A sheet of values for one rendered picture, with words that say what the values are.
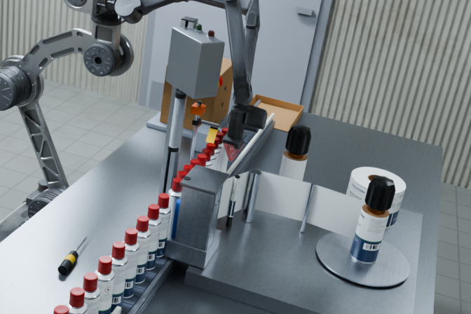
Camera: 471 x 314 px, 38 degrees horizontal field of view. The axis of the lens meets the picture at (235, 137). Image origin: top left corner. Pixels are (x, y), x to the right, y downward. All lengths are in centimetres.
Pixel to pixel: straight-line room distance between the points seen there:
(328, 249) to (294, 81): 292
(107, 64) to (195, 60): 80
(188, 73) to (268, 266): 66
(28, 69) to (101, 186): 89
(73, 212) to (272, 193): 68
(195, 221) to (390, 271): 66
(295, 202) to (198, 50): 61
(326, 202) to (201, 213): 50
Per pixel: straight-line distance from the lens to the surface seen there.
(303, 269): 221
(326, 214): 235
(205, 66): 220
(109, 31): 294
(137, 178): 267
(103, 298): 178
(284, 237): 234
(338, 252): 231
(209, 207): 200
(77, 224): 235
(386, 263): 233
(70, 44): 313
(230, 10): 249
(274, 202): 237
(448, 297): 399
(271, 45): 507
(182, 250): 210
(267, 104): 360
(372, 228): 223
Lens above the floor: 208
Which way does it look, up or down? 23 degrees down
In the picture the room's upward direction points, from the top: 10 degrees clockwise
